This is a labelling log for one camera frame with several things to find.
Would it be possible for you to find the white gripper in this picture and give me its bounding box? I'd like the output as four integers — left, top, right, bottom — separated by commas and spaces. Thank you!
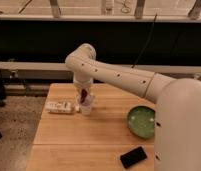
73, 75, 93, 93

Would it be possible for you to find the red pepper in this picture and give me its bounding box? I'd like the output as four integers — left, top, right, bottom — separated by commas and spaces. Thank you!
80, 89, 88, 103

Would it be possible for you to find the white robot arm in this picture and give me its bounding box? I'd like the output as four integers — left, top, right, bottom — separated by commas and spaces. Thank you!
65, 43, 201, 171

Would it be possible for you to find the green bowl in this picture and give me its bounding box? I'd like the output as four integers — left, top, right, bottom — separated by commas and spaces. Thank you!
127, 106, 155, 139

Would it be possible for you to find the black rectangular sponge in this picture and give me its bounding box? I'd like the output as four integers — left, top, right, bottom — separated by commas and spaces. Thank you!
120, 147, 147, 169

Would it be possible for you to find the black cable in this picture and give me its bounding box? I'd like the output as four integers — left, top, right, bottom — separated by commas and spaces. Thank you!
131, 13, 159, 69

